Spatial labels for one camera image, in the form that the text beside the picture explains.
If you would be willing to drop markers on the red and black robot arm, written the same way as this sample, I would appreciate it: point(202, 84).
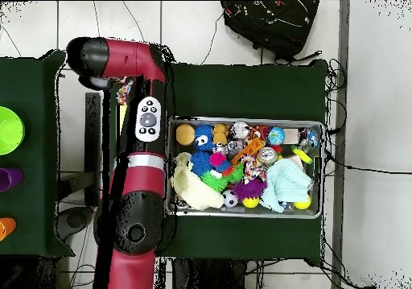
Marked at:
point(141, 179)

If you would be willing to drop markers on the silver mesh bin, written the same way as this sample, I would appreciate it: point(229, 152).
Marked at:
point(185, 149)

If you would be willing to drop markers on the blue spiky ball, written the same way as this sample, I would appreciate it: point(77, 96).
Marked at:
point(201, 163)

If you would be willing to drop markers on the pink spiky ball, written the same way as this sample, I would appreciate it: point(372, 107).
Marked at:
point(217, 159)

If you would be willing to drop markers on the orange plush toy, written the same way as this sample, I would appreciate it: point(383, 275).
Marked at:
point(221, 132)

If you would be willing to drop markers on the silver drink can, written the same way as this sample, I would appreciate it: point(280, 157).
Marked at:
point(266, 155)
point(239, 130)

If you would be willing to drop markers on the cream cloth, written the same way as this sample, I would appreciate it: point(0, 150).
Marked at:
point(193, 189)

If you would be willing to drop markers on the orange plastic crate toy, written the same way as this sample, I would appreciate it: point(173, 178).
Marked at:
point(249, 150)

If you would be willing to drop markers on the small soccer ball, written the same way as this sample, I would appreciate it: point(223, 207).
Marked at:
point(230, 198)

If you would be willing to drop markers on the purple spiky ball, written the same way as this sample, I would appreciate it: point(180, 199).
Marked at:
point(249, 189)

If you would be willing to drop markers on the dark green cloth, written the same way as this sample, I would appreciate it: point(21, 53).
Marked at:
point(32, 86)
point(241, 89)

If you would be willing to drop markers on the blue globe ball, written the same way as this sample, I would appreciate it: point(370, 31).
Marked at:
point(276, 136)

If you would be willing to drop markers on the mint green cloth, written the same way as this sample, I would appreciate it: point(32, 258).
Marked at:
point(286, 179)

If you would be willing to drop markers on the black backpack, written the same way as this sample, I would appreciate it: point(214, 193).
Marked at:
point(273, 21)

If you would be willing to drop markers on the purple plastic cup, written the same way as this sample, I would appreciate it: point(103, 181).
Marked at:
point(11, 178)

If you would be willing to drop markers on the green plastic bowl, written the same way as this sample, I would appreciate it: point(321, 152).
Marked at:
point(9, 131)

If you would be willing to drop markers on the orange plastic cup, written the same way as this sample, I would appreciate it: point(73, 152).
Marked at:
point(6, 227)

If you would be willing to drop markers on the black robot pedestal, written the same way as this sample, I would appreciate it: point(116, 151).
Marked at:
point(209, 276)

